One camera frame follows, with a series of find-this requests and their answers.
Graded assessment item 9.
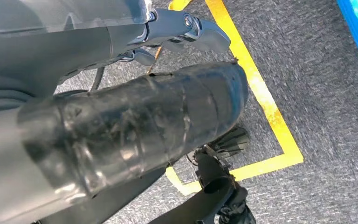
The yellow floor tape square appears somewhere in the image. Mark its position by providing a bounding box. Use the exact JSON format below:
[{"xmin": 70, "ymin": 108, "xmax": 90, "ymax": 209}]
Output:
[{"xmin": 146, "ymin": 0, "xmax": 305, "ymax": 197}]

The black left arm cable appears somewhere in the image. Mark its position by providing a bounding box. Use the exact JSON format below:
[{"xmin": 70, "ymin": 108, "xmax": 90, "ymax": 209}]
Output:
[{"xmin": 89, "ymin": 66, "xmax": 105, "ymax": 93}]

